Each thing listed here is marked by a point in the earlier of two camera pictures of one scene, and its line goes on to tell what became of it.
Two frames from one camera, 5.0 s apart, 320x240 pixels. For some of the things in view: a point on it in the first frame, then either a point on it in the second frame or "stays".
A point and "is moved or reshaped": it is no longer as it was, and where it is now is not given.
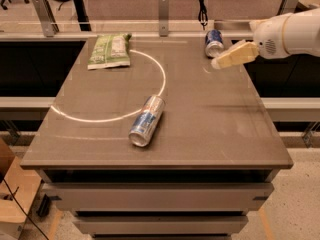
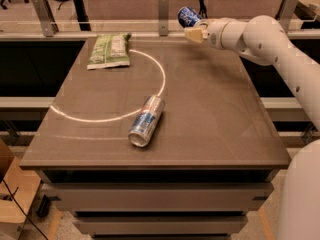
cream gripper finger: x=242 y=52 → x=197 y=35
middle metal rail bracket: x=163 y=14 stays
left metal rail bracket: x=48 y=23 stays
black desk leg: x=81 y=11 stays
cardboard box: x=18 y=192 stays
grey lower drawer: x=160 y=225 stays
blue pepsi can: x=214 y=43 is moved or reshaped
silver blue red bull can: x=148 y=115 stays
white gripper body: x=269 y=37 → x=214 y=32
